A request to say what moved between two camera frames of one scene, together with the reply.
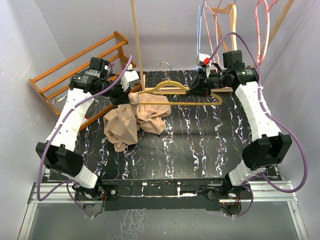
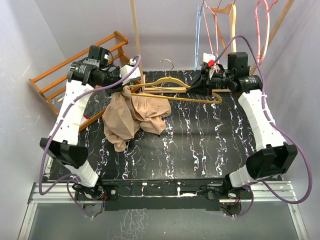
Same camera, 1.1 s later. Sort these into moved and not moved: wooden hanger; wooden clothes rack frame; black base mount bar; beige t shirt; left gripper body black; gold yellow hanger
Moved: gold yellow hanger; left gripper body black
Not moved: beige t shirt; wooden clothes rack frame; wooden hanger; black base mount bar
